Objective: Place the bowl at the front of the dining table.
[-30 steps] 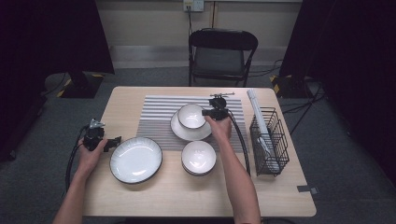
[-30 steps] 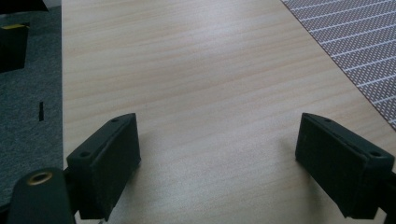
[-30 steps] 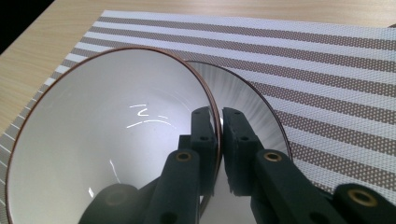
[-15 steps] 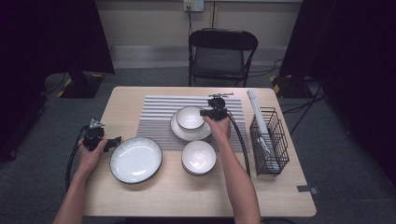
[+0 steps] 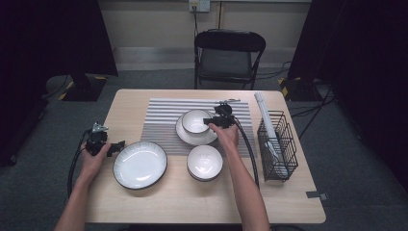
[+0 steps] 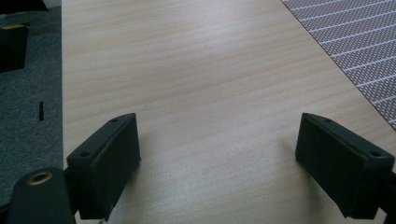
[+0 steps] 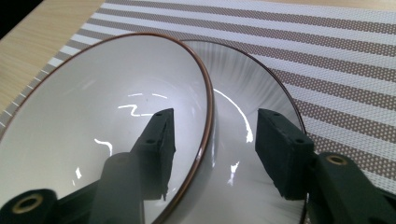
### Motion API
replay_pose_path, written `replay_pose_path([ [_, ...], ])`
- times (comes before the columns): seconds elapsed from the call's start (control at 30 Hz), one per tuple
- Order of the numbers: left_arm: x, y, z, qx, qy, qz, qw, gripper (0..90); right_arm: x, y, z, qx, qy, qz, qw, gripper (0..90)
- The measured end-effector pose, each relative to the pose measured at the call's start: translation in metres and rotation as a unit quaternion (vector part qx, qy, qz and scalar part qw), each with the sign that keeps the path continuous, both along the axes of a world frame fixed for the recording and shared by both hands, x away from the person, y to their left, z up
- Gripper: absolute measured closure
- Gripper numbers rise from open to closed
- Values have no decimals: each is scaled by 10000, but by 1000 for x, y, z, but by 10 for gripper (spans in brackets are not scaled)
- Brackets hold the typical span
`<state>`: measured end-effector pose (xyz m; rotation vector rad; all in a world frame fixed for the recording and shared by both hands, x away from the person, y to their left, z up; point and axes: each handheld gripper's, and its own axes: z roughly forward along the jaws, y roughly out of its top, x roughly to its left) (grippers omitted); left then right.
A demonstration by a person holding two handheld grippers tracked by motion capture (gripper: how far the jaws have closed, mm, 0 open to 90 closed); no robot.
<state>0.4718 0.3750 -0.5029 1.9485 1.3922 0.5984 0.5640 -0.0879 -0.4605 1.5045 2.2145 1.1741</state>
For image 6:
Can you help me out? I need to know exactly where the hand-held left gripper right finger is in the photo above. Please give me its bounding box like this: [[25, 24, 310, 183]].
[[294, 112, 396, 220]]

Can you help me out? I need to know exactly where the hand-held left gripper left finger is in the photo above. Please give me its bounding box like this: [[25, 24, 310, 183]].
[[65, 112, 142, 222]]

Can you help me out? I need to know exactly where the grey striped placemat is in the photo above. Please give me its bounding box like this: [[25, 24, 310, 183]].
[[279, 0, 396, 132]]

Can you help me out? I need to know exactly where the black stand base yellow tape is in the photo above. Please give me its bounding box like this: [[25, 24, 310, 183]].
[[0, 21, 30, 74]]

